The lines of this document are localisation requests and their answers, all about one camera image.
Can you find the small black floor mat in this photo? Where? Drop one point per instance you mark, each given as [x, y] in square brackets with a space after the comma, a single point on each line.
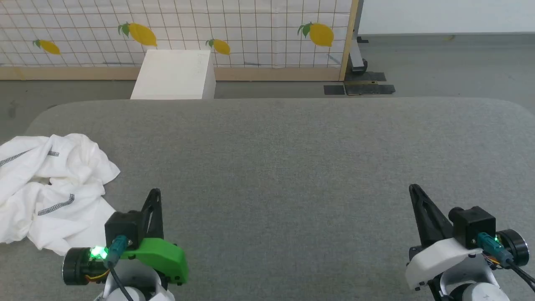
[334, 90]

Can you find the black floor mat under foot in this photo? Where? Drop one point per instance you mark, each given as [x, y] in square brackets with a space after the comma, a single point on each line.
[368, 77]

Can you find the long black floor mat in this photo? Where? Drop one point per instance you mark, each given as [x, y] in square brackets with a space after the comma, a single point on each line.
[370, 89]

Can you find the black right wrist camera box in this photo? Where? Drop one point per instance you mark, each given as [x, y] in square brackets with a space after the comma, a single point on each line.
[474, 223]

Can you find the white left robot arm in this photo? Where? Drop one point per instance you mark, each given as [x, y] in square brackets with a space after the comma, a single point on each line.
[138, 290]

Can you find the grey fabric sofa seat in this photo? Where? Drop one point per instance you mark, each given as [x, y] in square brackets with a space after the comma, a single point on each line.
[284, 175]

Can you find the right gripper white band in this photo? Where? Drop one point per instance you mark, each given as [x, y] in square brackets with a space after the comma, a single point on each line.
[439, 255]

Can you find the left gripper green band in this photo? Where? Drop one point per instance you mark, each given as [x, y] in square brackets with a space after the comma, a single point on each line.
[163, 257]

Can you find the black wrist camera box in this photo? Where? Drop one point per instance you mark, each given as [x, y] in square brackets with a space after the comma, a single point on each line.
[474, 223]
[123, 228]

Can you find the white rectangular box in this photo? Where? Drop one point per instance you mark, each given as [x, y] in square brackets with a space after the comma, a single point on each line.
[171, 75]

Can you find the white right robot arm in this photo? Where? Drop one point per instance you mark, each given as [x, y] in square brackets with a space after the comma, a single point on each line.
[476, 288]

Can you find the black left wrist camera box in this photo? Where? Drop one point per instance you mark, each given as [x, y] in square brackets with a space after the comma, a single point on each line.
[123, 228]

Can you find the white garment with grey stitching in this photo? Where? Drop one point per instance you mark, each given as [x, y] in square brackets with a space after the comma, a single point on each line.
[71, 167]

